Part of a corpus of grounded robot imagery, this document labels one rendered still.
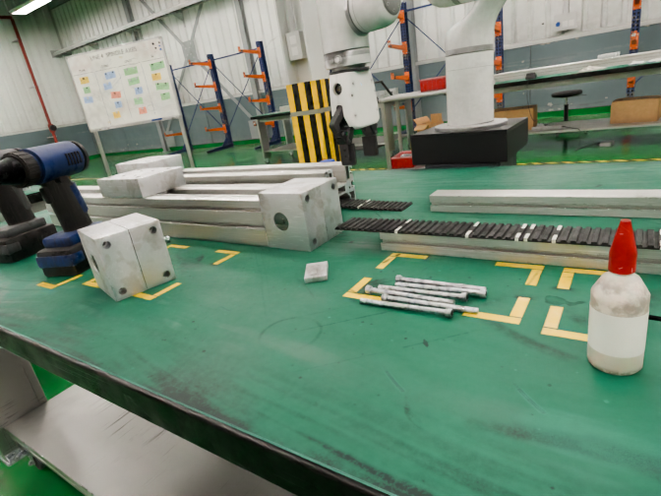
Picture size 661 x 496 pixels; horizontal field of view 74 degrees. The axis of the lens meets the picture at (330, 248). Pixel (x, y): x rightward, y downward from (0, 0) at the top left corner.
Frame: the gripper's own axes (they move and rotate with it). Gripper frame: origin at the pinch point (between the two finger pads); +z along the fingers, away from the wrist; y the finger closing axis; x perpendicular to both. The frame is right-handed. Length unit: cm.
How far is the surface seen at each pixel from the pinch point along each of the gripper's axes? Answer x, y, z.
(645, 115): -45, 475, 63
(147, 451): 53, -35, 66
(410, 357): -30, -44, 11
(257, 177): 23.8, -5.2, 3.0
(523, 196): -30.3, -2.2, 7.7
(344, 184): 5.4, 1.2, 6.4
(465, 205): -20.8, -1.6, 9.5
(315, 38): 197, 272, -54
